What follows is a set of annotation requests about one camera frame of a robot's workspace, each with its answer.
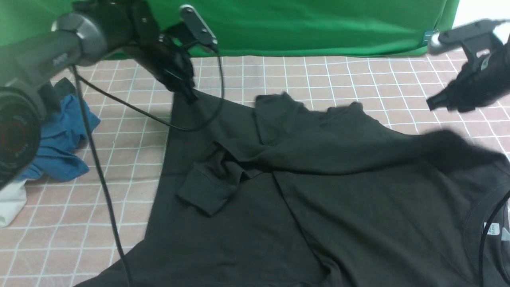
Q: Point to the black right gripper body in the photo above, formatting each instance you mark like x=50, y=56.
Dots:
x=478, y=85

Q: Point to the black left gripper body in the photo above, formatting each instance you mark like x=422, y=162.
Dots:
x=169, y=64

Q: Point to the dark teal-gray garment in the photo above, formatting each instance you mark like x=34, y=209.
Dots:
x=59, y=91

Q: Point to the dark gray long-sleeve top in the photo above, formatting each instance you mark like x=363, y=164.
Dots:
x=277, y=195

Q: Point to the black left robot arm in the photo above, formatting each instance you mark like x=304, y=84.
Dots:
x=92, y=31

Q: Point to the blue binder clip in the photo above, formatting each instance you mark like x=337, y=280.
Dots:
x=427, y=39

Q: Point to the green backdrop cloth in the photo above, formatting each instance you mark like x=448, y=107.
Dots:
x=312, y=28

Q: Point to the blue garment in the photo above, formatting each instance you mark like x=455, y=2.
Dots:
x=61, y=135

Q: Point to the pink checkered tablecloth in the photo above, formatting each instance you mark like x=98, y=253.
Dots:
x=63, y=236

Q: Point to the white garment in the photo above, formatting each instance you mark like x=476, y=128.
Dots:
x=13, y=197

